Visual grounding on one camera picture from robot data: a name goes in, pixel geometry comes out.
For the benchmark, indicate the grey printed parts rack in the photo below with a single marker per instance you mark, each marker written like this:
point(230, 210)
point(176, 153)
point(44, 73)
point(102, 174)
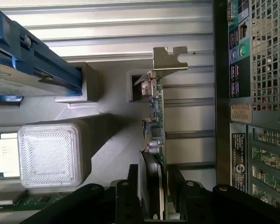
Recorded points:
point(102, 112)

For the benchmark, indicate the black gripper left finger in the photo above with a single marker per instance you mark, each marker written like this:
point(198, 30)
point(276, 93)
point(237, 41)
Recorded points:
point(121, 198)

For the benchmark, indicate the black PC case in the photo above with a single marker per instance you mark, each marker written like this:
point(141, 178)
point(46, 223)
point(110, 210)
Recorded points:
point(254, 93)

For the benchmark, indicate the hard disk in blue caddy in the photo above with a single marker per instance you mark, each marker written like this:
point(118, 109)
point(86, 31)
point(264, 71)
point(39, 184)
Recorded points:
point(32, 63)

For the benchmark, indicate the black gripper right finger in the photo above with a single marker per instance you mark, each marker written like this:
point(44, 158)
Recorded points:
point(200, 198)

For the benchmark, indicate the silver CPU chip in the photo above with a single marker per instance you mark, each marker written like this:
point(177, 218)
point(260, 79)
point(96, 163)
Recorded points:
point(5, 155)

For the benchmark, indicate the green RAM stick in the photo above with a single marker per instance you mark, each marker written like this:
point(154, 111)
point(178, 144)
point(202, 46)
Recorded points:
point(35, 201)

